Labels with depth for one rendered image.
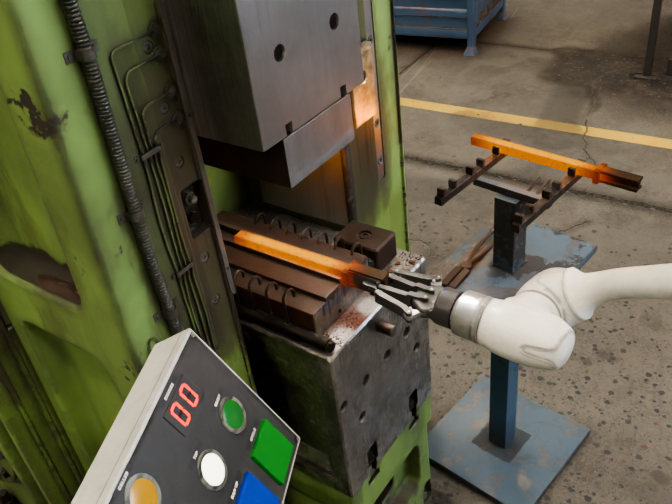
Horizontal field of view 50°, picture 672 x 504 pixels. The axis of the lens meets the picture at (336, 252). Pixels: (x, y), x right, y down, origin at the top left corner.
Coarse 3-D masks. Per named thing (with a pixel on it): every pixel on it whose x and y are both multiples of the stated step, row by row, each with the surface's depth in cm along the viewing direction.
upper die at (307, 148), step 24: (312, 120) 125; (336, 120) 131; (216, 144) 131; (288, 144) 121; (312, 144) 127; (336, 144) 133; (240, 168) 130; (264, 168) 126; (288, 168) 123; (312, 168) 129
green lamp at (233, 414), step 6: (228, 402) 109; (234, 402) 110; (228, 408) 108; (234, 408) 109; (240, 408) 110; (228, 414) 108; (234, 414) 109; (240, 414) 110; (228, 420) 107; (234, 420) 108; (240, 420) 109; (234, 426) 108; (240, 426) 109
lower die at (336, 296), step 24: (240, 216) 172; (288, 240) 162; (312, 240) 161; (240, 264) 157; (264, 264) 156; (288, 264) 154; (240, 288) 152; (264, 288) 151; (312, 288) 147; (336, 288) 147; (288, 312) 147; (312, 312) 143; (336, 312) 150
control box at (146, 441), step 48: (192, 336) 108; (144, 384) 103; (192, 384) 104; (240, 384) 113; (144, 432) 94; (192, 432) 101; (240, 432) 109; (288, 432) 118; (96, 480) 90; (192, 480) 97; (240, 480) 105; (288, 480) 113
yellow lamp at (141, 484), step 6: (138, 480) 90; (144, 480) 90; (132, 486) 89; (138, 486) 89; (144, 486) 90; (150, 486) 91; (132, 492) 88; (138, 492) 89; (144, 492) 90; (150, 492) 90; (156, 492) 91; (132, 498) 88; (138, 498) 89; (144, 498) 89; (150, 498) 90; (156, 498) 91
